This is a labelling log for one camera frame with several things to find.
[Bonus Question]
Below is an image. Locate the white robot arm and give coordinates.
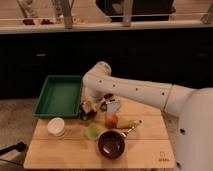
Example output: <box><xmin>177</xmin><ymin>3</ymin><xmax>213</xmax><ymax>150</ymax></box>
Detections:
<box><xmin>83</xmin><ymin>61</ymin><xmax>213</xmax><ymax>171</ymax></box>

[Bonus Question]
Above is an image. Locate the green plastic tray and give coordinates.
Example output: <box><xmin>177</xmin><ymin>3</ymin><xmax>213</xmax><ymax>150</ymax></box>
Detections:
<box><xmin>33</xmin><ymin>75</ymin><xmax>82</xmax><ymax>119</ymax></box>

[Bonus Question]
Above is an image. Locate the metal ladle spoon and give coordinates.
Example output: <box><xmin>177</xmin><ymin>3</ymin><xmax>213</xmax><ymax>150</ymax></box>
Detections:
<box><xmin>80</xmin><ymin>112</ymin><xmax>97</xmax><ymax>121</ymax></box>

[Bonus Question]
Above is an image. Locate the light green cup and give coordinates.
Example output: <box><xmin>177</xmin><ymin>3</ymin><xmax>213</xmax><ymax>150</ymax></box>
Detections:
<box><xmin>85</xmin><ymin>123</ymin><xmax>101</xmax><ymax>141</ymax></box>

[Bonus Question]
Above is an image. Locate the small white cup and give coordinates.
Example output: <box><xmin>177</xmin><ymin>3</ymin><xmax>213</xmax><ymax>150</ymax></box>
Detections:
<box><xmin>47</xmin><ymin>117</ymin><xmax>65</xmax><ymax>136</ymax></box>

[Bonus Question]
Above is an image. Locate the yellow banana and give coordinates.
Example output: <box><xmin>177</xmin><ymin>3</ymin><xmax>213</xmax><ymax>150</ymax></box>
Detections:
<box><xmin>117</xmin><ymin>120</ymin><xmax>139</xmax><ymax>129</ymax></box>

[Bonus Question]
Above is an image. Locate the dark purple bowl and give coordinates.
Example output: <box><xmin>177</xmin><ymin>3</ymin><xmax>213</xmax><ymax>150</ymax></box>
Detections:
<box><xmin>98</xmin><ymin>131</ymin><xmax>125</xmax><ymax>159</ymax></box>

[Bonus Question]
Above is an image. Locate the small metal spoon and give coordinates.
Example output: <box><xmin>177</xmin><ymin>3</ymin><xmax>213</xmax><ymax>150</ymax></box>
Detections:
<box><xmin>121</xmin><ymin>120</ymin><xmax>142</xmax><ymax>138</ymax></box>

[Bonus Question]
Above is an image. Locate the wooden table railing shelf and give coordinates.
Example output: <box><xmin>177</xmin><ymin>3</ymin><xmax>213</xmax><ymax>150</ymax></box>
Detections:
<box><xmin>0</xmin><ymin>0</ymin><xmax>213</xmax><ymax>36</ymax></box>

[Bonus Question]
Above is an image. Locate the black handle on floor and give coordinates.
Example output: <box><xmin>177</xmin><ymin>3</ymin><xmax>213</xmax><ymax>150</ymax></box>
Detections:
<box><xmin>0</xmin><ymin>142</ymin><xmax>26</xmax><ymax>156</ymax></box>

